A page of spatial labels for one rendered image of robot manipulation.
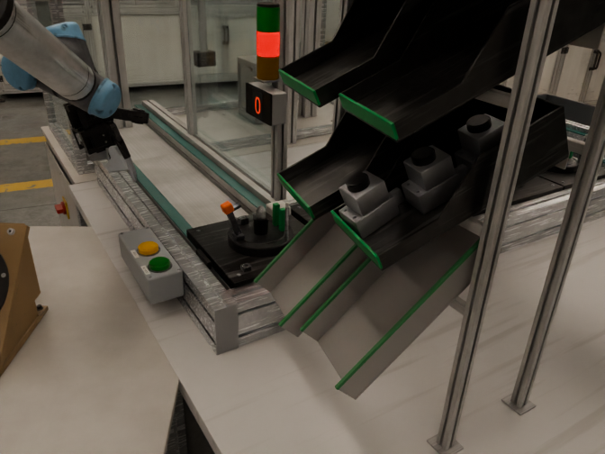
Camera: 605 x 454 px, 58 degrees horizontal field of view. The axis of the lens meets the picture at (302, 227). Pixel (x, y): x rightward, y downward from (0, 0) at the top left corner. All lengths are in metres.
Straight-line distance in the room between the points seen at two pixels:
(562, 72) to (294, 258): 5.40
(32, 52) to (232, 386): 0.62
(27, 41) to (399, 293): 0.66
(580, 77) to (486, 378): 5.50
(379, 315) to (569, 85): 5.62
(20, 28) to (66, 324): 0.55
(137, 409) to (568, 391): 0.73
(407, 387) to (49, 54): 0.80
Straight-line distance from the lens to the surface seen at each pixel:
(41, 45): 0.97
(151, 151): 1.83
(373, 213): 0.70
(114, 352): 1.07
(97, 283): 1.27
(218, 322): 0.98
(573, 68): 6.27
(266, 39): 1.22
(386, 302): 0.80
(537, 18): 0.62
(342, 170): 0.83
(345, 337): 0.82
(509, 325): 1.19
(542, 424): 1.00
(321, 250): 0.92
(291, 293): 0.91
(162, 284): 1.08
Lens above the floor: 1.53
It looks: 28 degrees down
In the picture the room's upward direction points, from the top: 2 degrees clockwise
